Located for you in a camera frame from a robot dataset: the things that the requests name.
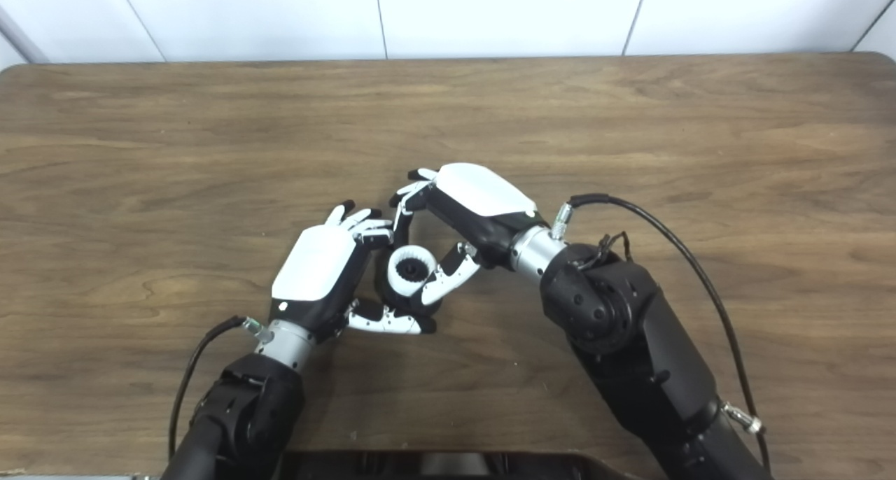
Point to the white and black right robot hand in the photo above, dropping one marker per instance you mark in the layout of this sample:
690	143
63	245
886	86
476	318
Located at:
483	196

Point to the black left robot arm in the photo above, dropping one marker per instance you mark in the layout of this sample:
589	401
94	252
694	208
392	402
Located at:
245	410

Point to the grey wall corner post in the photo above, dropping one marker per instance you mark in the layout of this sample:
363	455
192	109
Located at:
17	39

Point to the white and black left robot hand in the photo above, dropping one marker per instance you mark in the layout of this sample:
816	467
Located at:
318	263

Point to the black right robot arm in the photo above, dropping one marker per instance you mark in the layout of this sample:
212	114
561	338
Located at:
630	340

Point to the round black part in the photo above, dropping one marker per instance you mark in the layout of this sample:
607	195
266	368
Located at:
383	287

